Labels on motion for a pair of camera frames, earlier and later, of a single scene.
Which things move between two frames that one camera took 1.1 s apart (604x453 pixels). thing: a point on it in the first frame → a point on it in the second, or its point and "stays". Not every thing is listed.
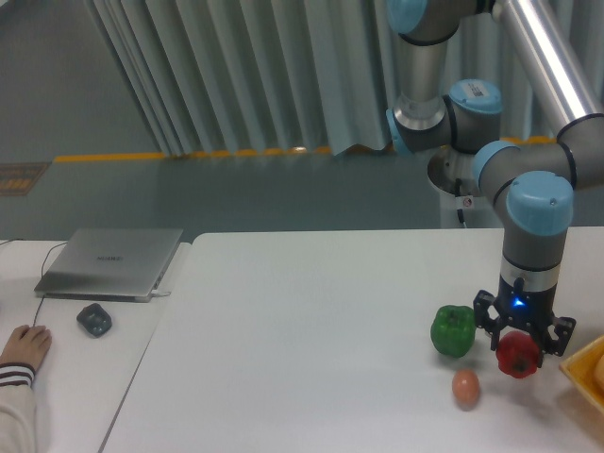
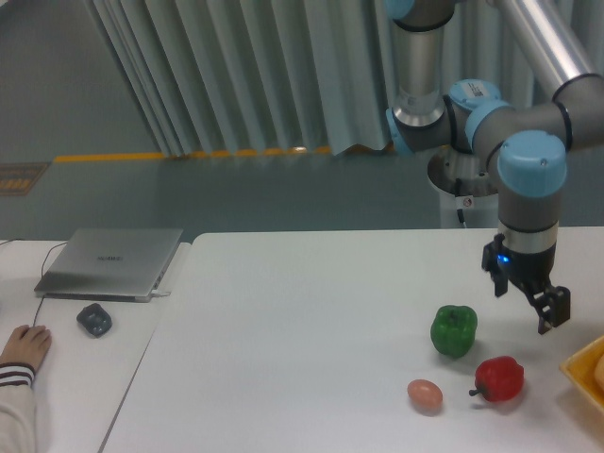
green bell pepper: x=452 y=329 stays
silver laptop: x=107 y=264 stays
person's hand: x=27 y=345 stays
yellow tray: x=586 y=366 stays
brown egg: x=465 y=388 → x=426 y=396
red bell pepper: x=517 y=353 → x=499 y=378
